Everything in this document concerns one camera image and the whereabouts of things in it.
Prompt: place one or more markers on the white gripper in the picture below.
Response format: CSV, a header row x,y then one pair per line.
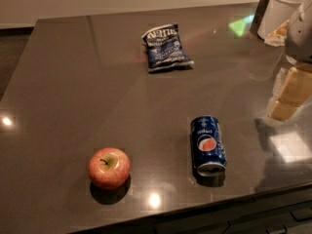
x,y
299,38

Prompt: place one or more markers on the blue chip bag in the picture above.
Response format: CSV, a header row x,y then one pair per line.
x,y
164,49

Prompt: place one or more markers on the blue pepsi can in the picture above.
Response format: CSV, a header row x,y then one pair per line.
x,y
208,154

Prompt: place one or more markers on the red apple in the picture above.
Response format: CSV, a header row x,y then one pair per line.
x,y
109,168

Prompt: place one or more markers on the white plastic jar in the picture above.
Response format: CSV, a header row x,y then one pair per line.
x,y
276,12

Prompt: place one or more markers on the dark cabinet drawer front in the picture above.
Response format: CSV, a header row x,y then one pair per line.
x,y
271,212

